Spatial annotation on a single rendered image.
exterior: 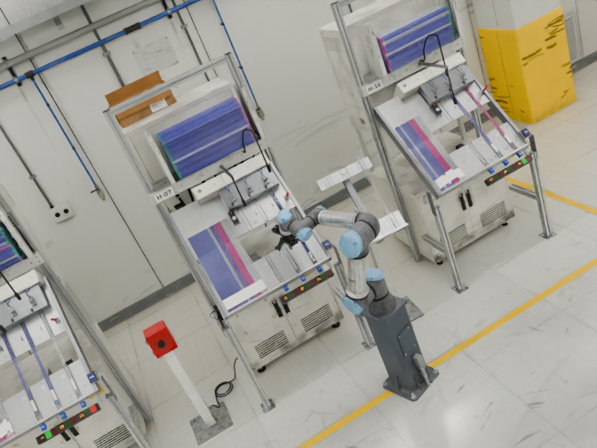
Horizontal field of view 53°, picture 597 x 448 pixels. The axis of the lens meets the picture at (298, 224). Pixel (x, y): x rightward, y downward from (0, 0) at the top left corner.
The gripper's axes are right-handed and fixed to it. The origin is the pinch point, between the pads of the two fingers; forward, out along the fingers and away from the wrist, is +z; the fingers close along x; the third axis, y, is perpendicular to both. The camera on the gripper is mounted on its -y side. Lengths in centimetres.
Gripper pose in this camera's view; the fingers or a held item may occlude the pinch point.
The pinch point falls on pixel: (287, 246)
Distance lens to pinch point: 330.2
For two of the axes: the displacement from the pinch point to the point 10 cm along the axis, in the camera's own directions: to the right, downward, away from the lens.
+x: 6.2, -6.9, 3.7
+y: 7.8, 5.0, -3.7
